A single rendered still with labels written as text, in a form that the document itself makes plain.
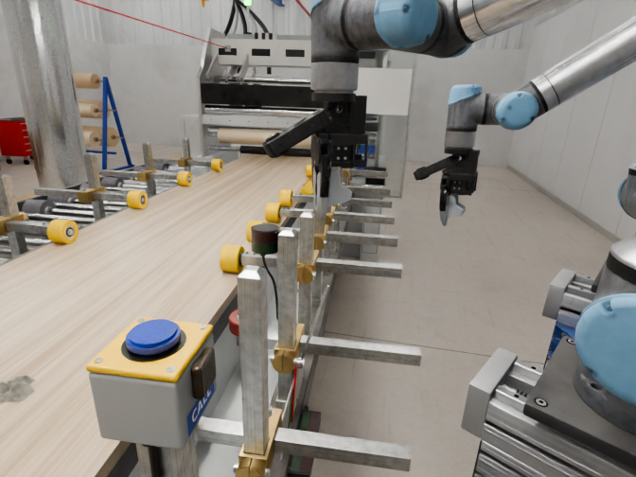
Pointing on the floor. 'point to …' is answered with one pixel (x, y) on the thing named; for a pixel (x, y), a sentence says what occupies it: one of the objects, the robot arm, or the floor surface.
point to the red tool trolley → (14, 139)
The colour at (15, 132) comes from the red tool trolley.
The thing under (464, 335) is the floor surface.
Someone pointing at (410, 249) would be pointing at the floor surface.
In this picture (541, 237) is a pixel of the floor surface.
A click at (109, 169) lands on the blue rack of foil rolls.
